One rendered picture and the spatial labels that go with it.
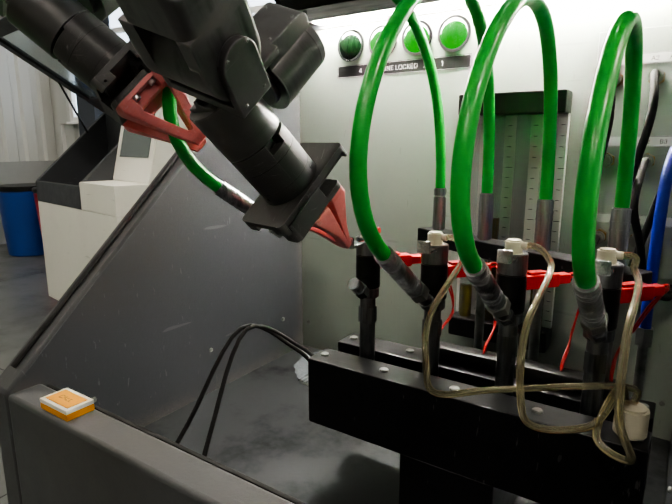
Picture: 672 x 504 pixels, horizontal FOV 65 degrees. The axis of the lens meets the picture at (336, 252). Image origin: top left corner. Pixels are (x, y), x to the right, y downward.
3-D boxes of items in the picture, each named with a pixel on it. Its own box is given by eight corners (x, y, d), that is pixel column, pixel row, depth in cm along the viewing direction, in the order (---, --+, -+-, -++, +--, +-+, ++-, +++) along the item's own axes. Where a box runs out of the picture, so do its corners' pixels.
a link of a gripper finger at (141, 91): (222, 128, 57) (151, 68, 56) (226, 109, 51) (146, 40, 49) (181, 174, 56) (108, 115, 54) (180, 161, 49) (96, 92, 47)
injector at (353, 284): (340, 417, 61) (340, 239, 57) (362, 400, 65) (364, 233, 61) (361, 424, 59) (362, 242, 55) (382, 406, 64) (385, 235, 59)
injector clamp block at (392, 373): (308, 474, 63) (307, 355, 60) (352, 436, 72) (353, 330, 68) (628, 610, 45) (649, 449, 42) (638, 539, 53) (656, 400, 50)
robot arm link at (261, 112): (170, 112, 43) (202, 110, 39) (220, 56, 45) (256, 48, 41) (225, 170, 48) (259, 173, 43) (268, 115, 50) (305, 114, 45)
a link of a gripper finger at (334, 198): (380, 232, 53) (331, 168, 48) (344, 289, 51) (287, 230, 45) (336, 224, 58) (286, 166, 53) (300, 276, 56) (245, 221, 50)
